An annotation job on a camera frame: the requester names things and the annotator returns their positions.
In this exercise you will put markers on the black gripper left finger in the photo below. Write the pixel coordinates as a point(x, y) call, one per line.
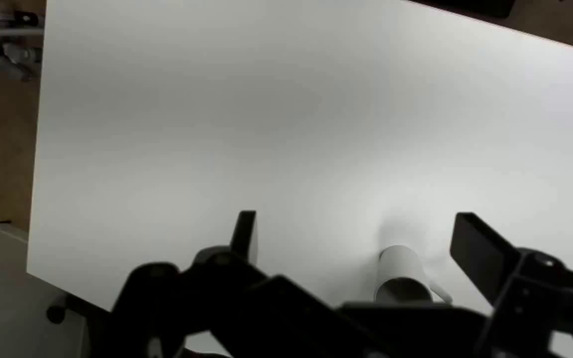
point(243, 231)

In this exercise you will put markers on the dark chair base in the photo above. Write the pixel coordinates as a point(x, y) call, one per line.
point(11, 50)

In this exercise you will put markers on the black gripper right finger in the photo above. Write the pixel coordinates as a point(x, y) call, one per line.
point(482, 255)

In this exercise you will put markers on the white ceramic mug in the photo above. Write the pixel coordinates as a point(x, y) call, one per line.
point(399, 265)

